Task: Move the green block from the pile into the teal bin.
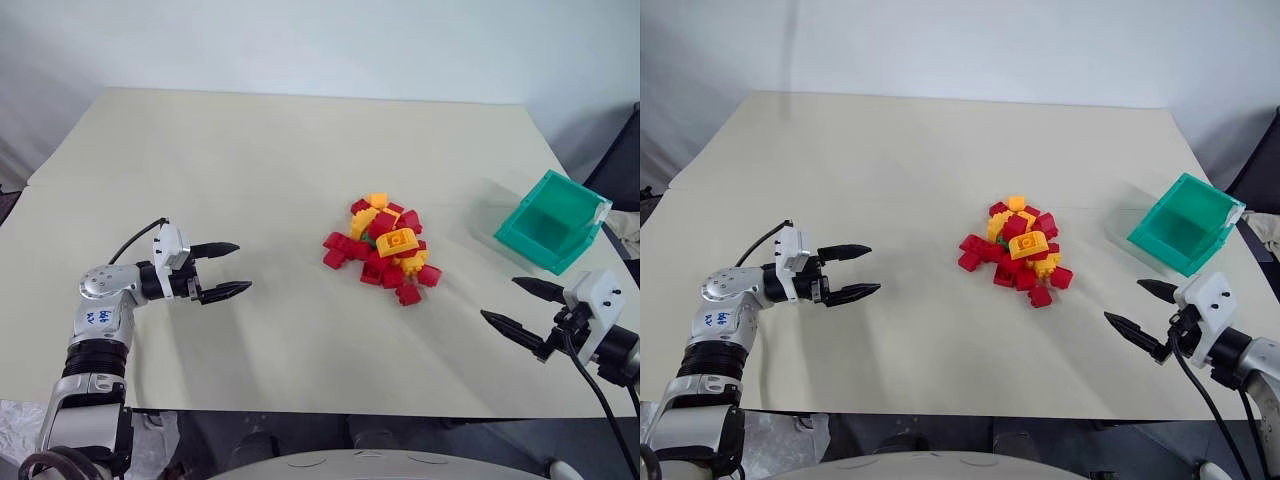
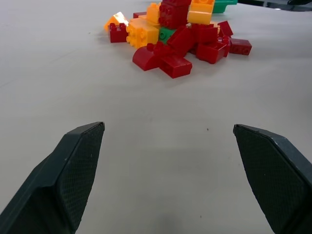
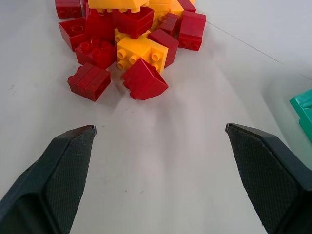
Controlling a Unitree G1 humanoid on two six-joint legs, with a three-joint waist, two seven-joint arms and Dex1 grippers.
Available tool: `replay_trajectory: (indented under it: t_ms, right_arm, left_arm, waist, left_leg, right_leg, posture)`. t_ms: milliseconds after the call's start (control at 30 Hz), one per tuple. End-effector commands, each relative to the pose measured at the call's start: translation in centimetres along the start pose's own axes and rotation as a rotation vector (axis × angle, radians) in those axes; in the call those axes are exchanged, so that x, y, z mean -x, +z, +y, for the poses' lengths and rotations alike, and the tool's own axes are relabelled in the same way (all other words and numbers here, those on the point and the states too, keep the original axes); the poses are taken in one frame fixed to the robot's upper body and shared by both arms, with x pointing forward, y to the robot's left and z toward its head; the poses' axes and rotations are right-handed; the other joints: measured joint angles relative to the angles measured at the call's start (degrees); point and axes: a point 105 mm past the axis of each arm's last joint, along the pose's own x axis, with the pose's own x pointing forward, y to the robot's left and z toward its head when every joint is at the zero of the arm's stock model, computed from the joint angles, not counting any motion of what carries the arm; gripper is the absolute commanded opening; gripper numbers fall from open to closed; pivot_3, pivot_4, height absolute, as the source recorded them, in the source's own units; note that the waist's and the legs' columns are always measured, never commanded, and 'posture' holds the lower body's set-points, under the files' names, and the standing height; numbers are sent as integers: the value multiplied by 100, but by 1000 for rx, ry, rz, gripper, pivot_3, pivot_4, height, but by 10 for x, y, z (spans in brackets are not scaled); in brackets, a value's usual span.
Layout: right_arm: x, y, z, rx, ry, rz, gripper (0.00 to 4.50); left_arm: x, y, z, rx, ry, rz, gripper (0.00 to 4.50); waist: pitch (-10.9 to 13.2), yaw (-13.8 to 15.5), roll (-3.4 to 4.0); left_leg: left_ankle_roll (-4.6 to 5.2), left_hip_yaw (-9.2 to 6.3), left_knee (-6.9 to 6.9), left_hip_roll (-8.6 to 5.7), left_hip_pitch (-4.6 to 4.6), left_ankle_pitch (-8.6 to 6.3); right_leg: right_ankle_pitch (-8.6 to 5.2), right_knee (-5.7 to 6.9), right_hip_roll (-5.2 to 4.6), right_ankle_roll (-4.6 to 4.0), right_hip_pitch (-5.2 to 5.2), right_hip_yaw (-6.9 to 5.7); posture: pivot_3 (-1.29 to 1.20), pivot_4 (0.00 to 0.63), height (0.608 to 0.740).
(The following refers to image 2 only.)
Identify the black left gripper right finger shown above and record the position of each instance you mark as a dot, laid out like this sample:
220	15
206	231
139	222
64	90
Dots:
273	175

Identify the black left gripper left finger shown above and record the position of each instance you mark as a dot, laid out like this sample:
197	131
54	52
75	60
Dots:
61	180

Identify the red curved plastic building brick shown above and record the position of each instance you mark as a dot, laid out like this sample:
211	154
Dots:
144	58

